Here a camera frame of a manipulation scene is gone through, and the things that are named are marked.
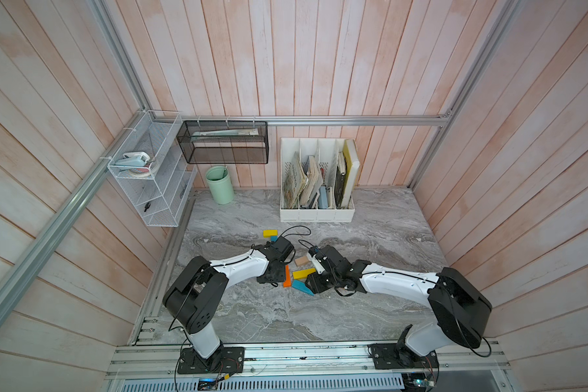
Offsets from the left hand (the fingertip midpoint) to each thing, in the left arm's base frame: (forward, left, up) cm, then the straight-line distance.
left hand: (274, 279), depth 91 cm
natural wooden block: (+7, -10, +2) cm, 13 cm away
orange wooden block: (-2, -5, +2) cm, 6 cm away
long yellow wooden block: (+2, -11, +2) cm, 11 cm away
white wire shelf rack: (+15, +37, +28) cm, 49 cm away
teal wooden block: (-4, -10, +2) cm, 11 cm away
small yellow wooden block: (+21, +3, 0) cm, 22 cm away
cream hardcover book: (+43, -31, +27) cm, 59 cm away
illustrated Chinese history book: (+35, -8, +16) cm, 40 cm away
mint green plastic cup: (+41, +26, +14) cm, 51 cm away
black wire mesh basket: (+54, +24, +24) cm, 64 cm away
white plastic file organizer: (+36, -15, +17) cm, 43 cm away
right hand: (-1, -13, +3) cm, 14 cm away
